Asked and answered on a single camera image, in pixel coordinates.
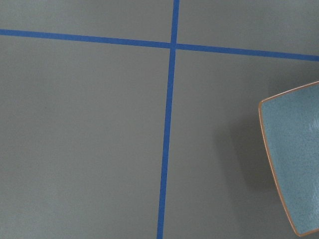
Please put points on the grey square plate orange rim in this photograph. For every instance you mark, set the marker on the grey square plate orange rim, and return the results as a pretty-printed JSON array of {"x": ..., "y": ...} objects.
[{"x": 290, "y": 128}]

